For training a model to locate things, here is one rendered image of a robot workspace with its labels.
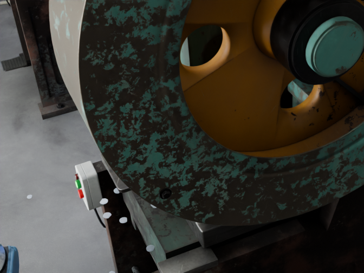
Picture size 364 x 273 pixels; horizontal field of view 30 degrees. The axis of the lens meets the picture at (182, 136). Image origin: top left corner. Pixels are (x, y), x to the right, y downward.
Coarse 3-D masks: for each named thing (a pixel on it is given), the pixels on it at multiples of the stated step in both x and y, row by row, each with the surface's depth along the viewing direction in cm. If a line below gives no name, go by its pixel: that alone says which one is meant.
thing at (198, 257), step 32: (352, 192) 174; (288, 224) 177; (320, 224) 180; (352, 224) 181; (192, 256) 168; (224, 256) 170; (256, 256) 173; (288, 256) 179; (320, 256) 185; (352, 256) 191
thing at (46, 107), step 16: (16, 0) 299; (32, 0) 302; (48, 0) 305; (16, 16) 355; (32, 16) 307; (48, 16) 310; (32, 32) 311; (48, 32) 314; (32, 48) 315; (48, 48) 319; (16, 64) 343; (32, 64) 320; (48, 64) 323; (48, 80) 328; (48, 96) 332; (64, 96) 336; (48, 112) 331; (64, 112) 334
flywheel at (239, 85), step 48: (192, 0) 109; (240, 0) 112; (288, 0) 110; (336, 0) 106; (240, 48) 118; (288, 48) 108; (336, 48) 108; (192, 96) 119; (240, 96) 124; (336, 96) 133; (240, 144) 130; (288, 144) 135
